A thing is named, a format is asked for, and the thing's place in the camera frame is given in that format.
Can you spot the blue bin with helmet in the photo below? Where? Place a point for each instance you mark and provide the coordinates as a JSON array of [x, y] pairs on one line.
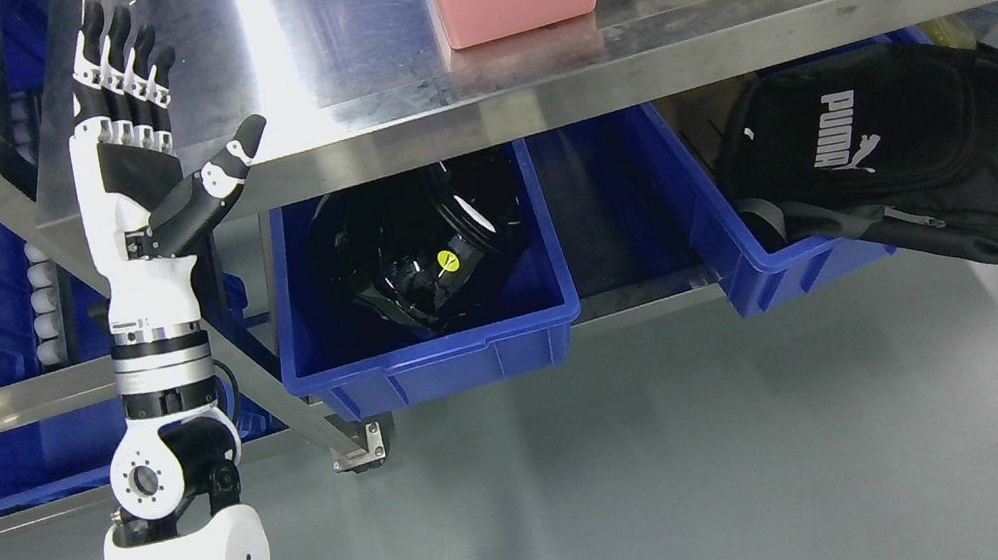
[[360, 366]]

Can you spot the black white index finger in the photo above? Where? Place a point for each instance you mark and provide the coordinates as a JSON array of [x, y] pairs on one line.
[[159, 97]]

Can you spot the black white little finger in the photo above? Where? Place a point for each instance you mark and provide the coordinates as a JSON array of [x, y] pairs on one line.
[[91, 93]]

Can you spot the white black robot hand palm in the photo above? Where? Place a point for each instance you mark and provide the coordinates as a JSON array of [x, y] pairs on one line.
[[116, 186]]

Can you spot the blue bin lower left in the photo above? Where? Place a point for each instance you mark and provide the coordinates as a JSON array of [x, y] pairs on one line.
[[54, 458]]

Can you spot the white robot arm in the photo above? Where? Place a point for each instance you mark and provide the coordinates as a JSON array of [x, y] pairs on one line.
[[175, 472]]

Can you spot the blue bin under backpack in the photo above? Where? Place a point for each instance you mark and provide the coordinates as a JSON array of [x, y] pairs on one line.
[[673, 151]]

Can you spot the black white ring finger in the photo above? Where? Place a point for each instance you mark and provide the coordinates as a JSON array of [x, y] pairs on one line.
[[115, 82]]

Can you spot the black glossy helmet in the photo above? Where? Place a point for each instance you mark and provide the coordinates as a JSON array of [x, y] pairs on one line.
[[425, 250]]

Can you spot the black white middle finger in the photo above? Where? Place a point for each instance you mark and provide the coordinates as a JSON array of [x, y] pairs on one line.
[[137, 85]]

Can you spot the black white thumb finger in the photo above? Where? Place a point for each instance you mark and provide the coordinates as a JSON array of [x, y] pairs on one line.
[[198, 203]]

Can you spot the black Puma backpack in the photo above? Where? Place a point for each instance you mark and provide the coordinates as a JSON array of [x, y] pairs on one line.
[[893, 143]]

